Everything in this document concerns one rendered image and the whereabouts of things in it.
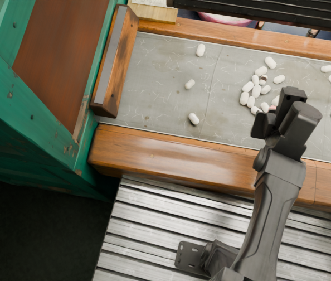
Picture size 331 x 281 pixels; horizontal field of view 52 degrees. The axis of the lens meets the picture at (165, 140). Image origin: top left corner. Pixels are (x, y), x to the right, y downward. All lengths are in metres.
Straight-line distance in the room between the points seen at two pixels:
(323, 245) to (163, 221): 0.43
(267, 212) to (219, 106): 0.46
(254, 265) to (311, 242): 0.51
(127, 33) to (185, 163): 0.38
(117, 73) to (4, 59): 0.45
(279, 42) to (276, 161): 0.52
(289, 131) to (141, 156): 0.40
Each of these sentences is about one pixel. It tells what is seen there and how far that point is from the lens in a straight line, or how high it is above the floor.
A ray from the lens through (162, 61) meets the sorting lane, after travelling 1.02.
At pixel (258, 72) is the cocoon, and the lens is 1.01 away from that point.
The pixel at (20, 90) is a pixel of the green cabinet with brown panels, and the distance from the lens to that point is 0.54.
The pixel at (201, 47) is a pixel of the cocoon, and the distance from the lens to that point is 1.02.
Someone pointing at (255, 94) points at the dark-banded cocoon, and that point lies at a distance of 0.98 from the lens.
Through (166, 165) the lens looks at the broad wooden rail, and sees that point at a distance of 0.88.
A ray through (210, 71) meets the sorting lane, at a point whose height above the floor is 0.74.
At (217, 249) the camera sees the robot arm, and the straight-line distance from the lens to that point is 0.79.
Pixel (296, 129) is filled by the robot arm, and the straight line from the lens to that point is 0.64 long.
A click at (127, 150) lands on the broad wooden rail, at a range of 0.90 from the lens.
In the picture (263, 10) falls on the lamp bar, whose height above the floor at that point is 1.07.
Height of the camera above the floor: 1.63
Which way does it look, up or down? 74 degrees down
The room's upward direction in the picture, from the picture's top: 2 degrees counter-clockwise
